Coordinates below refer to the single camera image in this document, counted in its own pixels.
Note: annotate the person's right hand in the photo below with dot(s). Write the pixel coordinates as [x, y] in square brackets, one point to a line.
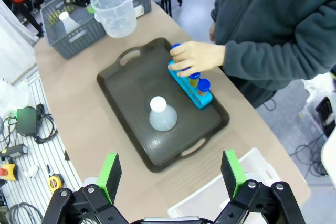
[213, 32]

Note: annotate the white plastic conical flask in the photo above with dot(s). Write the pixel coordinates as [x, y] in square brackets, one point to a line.
[68, 24]
[162, 116]

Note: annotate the black crate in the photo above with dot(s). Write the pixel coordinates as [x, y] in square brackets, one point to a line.
[326, 116]

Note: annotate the yellow tape measure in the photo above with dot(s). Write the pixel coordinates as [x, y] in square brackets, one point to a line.
[55, 182]

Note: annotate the white side table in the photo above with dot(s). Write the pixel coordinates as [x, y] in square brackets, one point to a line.
[329, 155]

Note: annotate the yellow emergency stop button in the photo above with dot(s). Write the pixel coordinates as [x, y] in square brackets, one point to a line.
[8, 172]

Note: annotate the white perforated plastic basket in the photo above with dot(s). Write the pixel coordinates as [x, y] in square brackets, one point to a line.
[210, 205]

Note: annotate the dark brown serving tray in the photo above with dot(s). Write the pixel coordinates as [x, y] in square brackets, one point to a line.
[126, 98]

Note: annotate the clear plastic measuring beaker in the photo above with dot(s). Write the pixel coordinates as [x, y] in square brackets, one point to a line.
[116, 14]

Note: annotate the person's left forearm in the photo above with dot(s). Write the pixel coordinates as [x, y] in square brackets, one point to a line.
[275, 56]

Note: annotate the dark green box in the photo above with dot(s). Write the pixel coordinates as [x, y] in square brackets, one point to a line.
[26, 120]

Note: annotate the blue test tube rack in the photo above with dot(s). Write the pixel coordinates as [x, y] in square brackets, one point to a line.
[200, 102]

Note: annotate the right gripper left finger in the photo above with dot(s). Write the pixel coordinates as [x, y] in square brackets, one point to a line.
[107, 179]

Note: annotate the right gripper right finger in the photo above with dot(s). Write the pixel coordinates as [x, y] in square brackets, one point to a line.
[232, 174]

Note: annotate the person's left hand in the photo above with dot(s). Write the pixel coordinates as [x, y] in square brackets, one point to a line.
[199, 56]

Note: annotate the person's right forearm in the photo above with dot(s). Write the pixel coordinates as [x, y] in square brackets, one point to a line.
[216, 11]

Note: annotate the person in dark fleece jacket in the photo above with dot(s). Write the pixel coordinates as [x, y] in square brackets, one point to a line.
[262, 11]

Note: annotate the grey handheld scanner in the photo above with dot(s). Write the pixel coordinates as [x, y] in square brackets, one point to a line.
[14, 151]

